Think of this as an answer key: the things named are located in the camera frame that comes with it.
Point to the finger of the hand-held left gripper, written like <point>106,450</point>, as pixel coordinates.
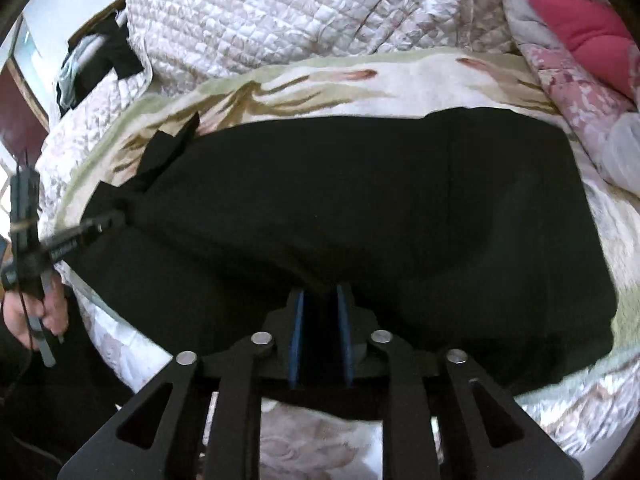
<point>92,230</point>

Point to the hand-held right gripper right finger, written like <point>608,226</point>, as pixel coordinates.
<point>345,340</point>

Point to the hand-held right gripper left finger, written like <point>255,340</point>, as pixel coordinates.
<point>297,340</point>

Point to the black pants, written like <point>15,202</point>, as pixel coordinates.
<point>350,200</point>

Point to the person's left hand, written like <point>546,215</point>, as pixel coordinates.
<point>17,317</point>

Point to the reddish brown wooden panel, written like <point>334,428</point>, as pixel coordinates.
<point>15,110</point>

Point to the person's black clothing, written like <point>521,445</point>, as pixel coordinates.
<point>60,410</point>

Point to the dark clothes pile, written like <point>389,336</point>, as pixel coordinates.
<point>107,55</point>

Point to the floral fleece blanket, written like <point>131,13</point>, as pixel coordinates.
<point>325,85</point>

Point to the quilted beige bedspread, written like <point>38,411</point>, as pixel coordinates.
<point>280,5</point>

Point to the pink floral comforter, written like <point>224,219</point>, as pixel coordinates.
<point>575,25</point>

